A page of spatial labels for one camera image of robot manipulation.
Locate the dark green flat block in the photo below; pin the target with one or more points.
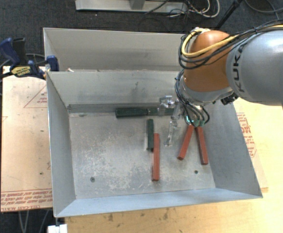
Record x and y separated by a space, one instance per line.
153 111
131 112
150 135

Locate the grey metal bin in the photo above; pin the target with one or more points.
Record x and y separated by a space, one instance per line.
112 159

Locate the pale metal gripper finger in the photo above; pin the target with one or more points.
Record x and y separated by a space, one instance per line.
172 132
166 104

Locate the red-brown flat block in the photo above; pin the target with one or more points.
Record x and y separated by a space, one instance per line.
186 142
202 147
155 156

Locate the brown cardboard board, red print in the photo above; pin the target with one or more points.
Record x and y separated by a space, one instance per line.
22 135

